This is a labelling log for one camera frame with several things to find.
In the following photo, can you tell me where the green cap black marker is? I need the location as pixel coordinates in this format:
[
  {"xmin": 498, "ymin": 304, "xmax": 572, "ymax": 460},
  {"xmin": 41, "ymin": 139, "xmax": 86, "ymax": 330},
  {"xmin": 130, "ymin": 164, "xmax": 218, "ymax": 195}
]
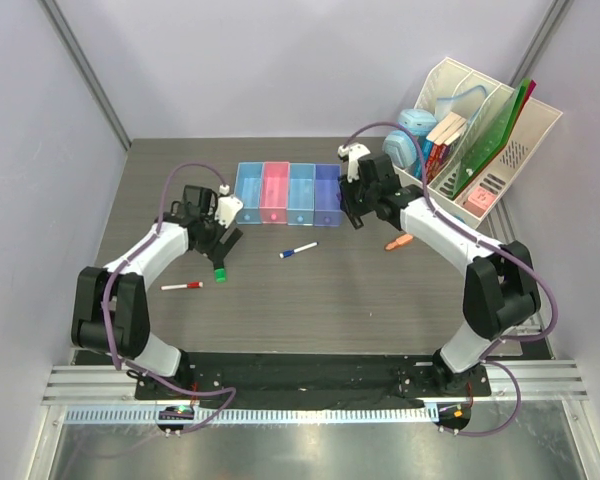
[{"xmin": 214, "ymin": 268, "xmax": 227, "ymax": 283}]

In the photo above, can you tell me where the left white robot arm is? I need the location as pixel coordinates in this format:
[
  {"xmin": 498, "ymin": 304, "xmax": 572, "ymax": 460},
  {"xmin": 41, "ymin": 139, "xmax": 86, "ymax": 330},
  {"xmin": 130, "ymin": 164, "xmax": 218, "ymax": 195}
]
[{"xmin": 71, "ymin": 185, "xmax": 243, "ymax": 399}]

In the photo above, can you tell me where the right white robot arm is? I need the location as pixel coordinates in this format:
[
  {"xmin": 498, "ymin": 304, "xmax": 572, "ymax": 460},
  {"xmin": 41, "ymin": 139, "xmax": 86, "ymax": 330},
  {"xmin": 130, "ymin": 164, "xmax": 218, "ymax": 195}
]
[{"xmin": 338, "ymin": 144, "xmax": 541, "ymax": 395}]

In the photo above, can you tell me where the purple bin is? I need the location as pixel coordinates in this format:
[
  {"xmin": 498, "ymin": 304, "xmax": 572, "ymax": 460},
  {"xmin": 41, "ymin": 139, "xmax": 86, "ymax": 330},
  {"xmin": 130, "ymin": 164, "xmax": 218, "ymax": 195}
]
[{"xmin": 314, "ymin": 164, "xmax": 343, "ymax": 227}]

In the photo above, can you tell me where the red cap white marker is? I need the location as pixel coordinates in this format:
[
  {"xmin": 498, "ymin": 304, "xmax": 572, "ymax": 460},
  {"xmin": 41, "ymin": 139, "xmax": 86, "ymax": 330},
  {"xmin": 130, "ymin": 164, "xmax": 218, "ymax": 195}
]
[{"xmin": 160, "ymin": 281, "xmax": 204, "ymax": 291}]

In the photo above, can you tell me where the lower blue tape dispenser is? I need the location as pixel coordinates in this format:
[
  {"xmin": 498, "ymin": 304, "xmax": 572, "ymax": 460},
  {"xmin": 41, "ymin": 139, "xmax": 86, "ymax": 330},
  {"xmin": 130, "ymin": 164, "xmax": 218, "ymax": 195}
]
[{"xmin": 382, "ymin": 130, "xmax": 417, "ymax": 170}]

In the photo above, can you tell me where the blue tape dispenser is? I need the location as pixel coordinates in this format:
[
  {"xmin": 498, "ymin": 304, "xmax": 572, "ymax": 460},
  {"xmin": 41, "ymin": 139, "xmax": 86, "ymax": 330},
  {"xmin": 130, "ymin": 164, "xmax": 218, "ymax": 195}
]
[
  {"xmin": 398, "ymin": 108, "xmax": 438, "ymax": 146},
  {"xmin": 382, "ymin": 130, "xmax": 417, "ymax": 170}
]

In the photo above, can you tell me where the leftmost light blue bin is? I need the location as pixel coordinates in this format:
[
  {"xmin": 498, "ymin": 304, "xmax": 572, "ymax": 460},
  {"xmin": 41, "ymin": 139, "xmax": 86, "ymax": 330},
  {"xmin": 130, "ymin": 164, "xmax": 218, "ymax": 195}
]
[{"xmin": 234, "ymin": 162, "xmax": 264, "ymax": 225}]

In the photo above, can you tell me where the light blue bin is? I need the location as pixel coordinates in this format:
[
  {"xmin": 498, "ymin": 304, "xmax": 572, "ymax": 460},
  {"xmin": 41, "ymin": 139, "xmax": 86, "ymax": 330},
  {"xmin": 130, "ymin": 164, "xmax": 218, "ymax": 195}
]
[
  {"xmin": 234, "ymin": 162, "xmax": 264, "ymax": 225},
  {"xmin": 287, "ymin": 163, "xmax": 315, "ymax": 226}
]

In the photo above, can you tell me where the orange highlighter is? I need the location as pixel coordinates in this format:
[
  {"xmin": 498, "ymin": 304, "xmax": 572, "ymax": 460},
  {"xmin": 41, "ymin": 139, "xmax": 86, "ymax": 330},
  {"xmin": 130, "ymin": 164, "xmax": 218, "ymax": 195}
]
[{"xmin": 384, "ymin": 234, "xmax": 413, "ymax": 251}]

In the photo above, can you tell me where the blue cap white marker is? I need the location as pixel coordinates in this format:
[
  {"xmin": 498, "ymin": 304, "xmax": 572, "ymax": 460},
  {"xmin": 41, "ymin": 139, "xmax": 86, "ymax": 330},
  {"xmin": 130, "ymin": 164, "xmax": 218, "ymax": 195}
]
[{"xmin": 279, "ymin": 241, "xmax": 319, "ymax": 259}]

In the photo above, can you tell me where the red blue book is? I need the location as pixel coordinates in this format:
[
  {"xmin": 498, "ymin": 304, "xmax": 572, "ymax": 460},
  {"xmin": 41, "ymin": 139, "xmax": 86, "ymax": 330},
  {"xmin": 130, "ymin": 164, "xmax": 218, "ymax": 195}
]
[{"xmin": 419, "ymin": 138, "xmax": 453, "ymax": 182}]

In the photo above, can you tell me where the pink bin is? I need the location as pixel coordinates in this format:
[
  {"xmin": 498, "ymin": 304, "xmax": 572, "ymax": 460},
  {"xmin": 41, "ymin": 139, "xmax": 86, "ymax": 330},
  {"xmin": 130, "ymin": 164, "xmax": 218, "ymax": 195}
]
[{"xmin": 260, "ymin": 162, "xmax": 290, "ymax": 224}]

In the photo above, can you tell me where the upper blue tape dispenser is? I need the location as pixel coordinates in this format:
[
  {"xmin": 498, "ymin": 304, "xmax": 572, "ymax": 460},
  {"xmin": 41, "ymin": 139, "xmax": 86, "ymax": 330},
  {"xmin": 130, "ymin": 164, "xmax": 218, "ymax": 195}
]
[{"xmin": 398, "ymin": 108, "xmax": 438, "ymax": 146}]

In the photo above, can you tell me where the tan topped book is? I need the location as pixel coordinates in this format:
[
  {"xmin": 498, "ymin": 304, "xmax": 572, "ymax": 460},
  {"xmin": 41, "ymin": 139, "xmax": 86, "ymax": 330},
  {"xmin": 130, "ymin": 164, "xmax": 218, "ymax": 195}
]
[{"xmin": 426, "ymin": 112, "xmax": 466, "ymax": 143}]

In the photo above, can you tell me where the pink sticky note pad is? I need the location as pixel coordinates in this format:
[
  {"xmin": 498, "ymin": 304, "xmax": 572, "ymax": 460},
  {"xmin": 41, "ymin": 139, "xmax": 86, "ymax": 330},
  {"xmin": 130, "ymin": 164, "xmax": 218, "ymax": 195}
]
[{"xmin": 464, "ymin": 186, "xmax": 497, "ymax": 217}]

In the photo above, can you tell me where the white desk file organizer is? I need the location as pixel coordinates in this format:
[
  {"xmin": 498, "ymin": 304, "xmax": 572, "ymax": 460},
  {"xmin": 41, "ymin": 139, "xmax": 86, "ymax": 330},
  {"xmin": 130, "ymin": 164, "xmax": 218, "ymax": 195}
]
[{"xmin": 415, "ymin": 57, "xmax": 562, "ymax": 227}]

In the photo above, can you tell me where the clear zip bag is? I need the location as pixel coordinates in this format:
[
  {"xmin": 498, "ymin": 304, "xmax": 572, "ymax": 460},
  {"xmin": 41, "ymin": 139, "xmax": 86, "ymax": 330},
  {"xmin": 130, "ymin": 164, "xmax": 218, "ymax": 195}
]
[{"xmin": 434, "ymin": 85, "xmax": 488, "ymax": 123}]

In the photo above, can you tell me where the green plastic folder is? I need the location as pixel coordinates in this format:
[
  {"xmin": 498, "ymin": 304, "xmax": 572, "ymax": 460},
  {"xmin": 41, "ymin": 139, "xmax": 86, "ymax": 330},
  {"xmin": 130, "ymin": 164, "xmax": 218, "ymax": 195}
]
[{"xmin": 449, "ymin": 77, "xmax": 536, "ymax": 200}]

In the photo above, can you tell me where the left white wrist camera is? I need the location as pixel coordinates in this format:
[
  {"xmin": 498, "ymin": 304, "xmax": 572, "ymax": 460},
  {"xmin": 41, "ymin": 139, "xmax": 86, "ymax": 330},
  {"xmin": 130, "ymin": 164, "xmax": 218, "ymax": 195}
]
[{"xmin": 214, "ymin": 184, "xmax": 244, "ymax": 227}]

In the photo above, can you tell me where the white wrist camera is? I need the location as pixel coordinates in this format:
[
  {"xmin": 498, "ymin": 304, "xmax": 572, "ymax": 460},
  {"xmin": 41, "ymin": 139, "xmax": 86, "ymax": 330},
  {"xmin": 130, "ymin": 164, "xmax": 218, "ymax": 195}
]
[
  {"xmin": 337, "ymin": 142, "xmax": 371, "ymax": 183},
  {"xmin": 214, "ymin": 184, "xmax": 244, "ymax": 227}
]

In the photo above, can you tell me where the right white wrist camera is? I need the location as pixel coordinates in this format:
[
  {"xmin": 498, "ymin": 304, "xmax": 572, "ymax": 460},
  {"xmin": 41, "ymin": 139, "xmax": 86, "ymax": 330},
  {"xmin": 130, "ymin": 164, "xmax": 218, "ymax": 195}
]
[{"xmin": 337, "ymin": 142, "xmax": 371, "ymax": 183}]

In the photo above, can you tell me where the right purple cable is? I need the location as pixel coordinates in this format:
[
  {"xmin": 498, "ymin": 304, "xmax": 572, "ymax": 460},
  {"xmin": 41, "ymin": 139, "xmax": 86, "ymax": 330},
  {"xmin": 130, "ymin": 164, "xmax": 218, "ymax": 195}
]
[{"xmin": 342, "ymin": 122, "xmax": 561, "ymax": 439}]

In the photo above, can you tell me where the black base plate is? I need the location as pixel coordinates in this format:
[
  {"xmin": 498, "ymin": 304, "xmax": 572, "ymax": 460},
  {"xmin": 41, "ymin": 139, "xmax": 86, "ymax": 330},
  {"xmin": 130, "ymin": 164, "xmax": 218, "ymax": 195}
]
[{"xmin": 134, "ymin": 351, "xmax": 492, "ymax": 401}]

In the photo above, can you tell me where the aluminium rail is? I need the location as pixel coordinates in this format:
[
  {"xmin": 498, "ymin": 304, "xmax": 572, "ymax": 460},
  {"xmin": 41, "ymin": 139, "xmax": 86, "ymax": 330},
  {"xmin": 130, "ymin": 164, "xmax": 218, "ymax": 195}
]
[{"xmin": 43, "ymin": 361, "xmax": 588, "ymax": 425}]

